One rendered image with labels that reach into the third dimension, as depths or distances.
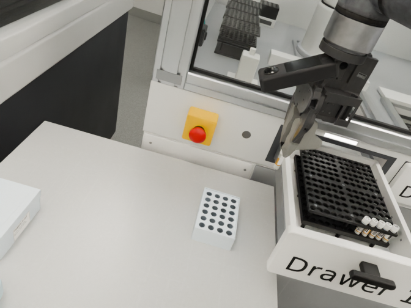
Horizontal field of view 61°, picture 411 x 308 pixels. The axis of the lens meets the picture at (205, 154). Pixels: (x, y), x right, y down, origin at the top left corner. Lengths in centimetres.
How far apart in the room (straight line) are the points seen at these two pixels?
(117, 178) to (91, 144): 13
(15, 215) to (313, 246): 50
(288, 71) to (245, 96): 27
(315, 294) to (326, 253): 71
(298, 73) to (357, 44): 9
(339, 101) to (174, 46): 38
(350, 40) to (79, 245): 56
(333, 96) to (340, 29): 10
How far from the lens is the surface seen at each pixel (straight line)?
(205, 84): 80
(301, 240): 60
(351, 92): 60
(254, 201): 86
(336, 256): 63
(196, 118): 80
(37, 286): 65
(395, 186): 98
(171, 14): 78
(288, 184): 73
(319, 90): 57
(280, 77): 55
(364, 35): 54
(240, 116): 84
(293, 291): 131
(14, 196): 71
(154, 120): 88
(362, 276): 62
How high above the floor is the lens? 131
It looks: 36 degrees down
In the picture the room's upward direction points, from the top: 17 degrees clockwise
